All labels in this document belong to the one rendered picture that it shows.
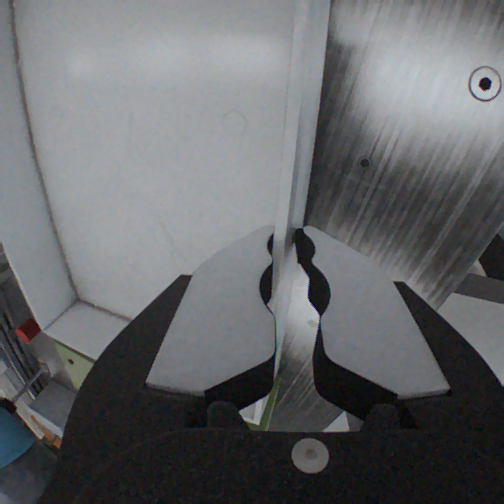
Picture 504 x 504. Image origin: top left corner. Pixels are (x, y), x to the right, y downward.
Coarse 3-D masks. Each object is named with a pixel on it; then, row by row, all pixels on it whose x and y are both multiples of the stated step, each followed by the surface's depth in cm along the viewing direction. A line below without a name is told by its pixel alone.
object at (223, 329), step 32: (224, 256) 10; (256, 256) 10; (192, 288) 8; (224, 288) 8; (256, 288) 8; (192, 320) 7; (224, 320) 7; (256, 320) 7; (160, 352) 6; (192, 352) 6; (224, 352) 7; (256, 352) 7; (160, 384) 6; (192, 384) 6; (224, 384) 6; (256, 384) 7
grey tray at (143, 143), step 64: (0, 0) 12; (64, 0) 12; (128, 0) 12; (192, 0) 11; (256, 0) 10; (320, 0) 8; (0, 64) 14; (64, 64) 15; (128, 64) 14; (192, 64) 13; (256, 64) 12; (320, 64) 10; (0, 128) 16; (64, 128) 17; (128, 128) 16; (192, 128) 14; (256, 128) 13; (0, 192) 17; (64, 192) 20; (128, 192) 18; (192, 192) 16; (256, 192) 15; (64, 256) 24; (128, 256) 21; (192, 256) 19; (64, 320) 24; (128, 320) 25
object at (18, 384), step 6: (0, 348) 51; (0, 354) 54; (6, 360) 55; (12, 366) 56; (6, 372) 61; (12, 372) 58; (12, 378) 62; (18, 378) 59; (12, 384) 66; (18, 384) 63; (18, 390) 67; (24, 396) 68; (30, 396) 64; (24, 402) 73; (30, 402) 69; (42, 426) 84; (60, 438) 84
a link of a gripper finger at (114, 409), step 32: (160, 320) 7; (128, 352) 6; (96, 384) 6; (128, 384) 6; (96, 416) 5; (128, 416) 5; (160, 416) 5; (192, 416) 5; (64, 448) 4; (96, 448) 5; (64, 480) 4
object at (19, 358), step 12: (0, 288) 46; (0, 300) 47; (0, 312) 48; (0, 324) 49; (12, 324) 52; (0, 336) 49; (12, 348) 54; (24, 348) 57; (12, 360) 54; (24, 360) 58; (24, 372) 59; (24, 384) 60; (36, 384) 64; (36, 396) 65
